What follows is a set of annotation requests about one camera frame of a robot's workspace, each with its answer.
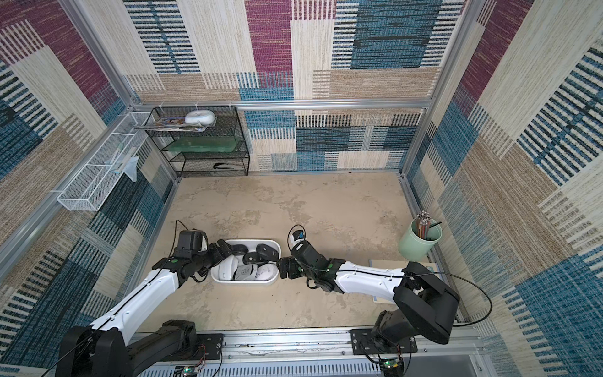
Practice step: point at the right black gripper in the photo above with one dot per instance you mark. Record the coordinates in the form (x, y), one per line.
(290, 266)

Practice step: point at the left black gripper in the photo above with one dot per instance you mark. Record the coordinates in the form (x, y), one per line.
(217, 254)

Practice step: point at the white plastic storage box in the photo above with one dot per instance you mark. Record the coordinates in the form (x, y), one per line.
(251, 244)

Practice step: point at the grey computer mouse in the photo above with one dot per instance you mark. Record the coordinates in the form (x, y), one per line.
(246, 273)

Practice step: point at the black mouse with logo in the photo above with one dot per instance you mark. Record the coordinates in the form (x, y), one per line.
(267, 252)

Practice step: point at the black mouse oval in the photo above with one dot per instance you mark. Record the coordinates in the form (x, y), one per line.
(239, 249)

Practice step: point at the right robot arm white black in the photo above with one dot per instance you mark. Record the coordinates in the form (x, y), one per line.
(426, 305)

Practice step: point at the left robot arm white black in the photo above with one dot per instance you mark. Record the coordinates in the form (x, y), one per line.
(105, 348)

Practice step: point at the white flat mouse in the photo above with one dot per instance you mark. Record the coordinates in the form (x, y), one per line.
(266, 272)

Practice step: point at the white vertical mouse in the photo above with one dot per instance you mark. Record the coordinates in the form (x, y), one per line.
(227, 268)

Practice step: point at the black stapler on shelf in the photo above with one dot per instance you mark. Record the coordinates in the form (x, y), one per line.
(228, 167)

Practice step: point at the brown notebook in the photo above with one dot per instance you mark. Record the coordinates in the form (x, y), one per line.
(392, 265)

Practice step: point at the green sheet on shelf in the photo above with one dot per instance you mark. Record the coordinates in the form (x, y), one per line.
(207, 144)

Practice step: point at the paper cone in basket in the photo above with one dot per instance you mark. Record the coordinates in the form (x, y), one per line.
(127, 164)

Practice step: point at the green pencil cup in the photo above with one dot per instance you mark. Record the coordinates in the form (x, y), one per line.
(415, 248)

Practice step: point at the magazine on shelf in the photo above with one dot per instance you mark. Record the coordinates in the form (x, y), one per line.
(173, 124)

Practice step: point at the white round device on shelf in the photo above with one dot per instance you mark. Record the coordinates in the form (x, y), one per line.
(201, 118)

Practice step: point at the pencils bundle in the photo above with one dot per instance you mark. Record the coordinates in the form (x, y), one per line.
(424, 223)

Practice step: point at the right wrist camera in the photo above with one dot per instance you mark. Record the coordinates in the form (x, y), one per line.
(296, 237)

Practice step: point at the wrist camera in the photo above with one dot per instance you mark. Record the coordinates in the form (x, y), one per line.
(193, 240)
(296, 237)

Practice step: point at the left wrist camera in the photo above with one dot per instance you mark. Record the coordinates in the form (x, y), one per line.
(193, 240)

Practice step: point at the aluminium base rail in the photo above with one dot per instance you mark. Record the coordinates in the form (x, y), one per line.
(329, 352)

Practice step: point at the black wire shelf rack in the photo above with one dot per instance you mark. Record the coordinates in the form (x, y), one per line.
(198, 164)

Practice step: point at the white wire wall basket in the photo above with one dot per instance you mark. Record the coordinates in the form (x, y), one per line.
(94, 181)

